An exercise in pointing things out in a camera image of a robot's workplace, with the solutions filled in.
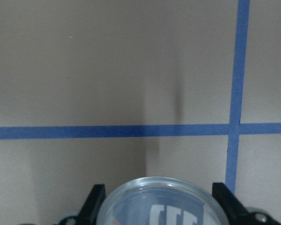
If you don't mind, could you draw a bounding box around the clear tennis ball can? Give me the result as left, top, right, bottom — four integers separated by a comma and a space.
96, 176, 229, 225

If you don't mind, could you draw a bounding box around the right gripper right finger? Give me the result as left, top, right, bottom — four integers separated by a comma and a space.
212, 182, 281, 225

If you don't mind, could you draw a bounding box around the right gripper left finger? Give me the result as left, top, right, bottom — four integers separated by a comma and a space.
57, 184, 106, 225

